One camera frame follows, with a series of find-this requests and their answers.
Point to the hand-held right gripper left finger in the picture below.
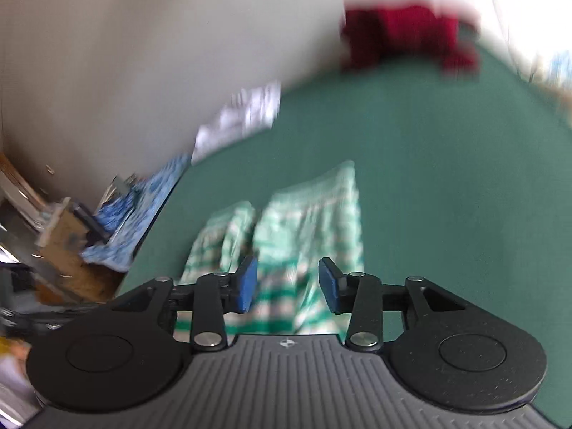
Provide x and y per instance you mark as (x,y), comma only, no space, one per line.
(246,287)

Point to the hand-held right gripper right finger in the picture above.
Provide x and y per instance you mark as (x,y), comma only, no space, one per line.
(329,291)

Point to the green white striped garment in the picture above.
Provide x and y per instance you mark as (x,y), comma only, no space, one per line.
(290,241)

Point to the blue white patterned blanket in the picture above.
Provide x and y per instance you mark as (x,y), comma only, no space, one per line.
(134,214)

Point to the white cloth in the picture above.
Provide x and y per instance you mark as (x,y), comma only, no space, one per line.
(239,118)

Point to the dark flat device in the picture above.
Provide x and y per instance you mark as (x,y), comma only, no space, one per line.
(89,223)

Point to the cardboard box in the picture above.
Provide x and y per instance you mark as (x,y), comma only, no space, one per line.
(71,250)

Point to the dark red cloth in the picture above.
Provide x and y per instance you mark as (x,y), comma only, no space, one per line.
(402,38)

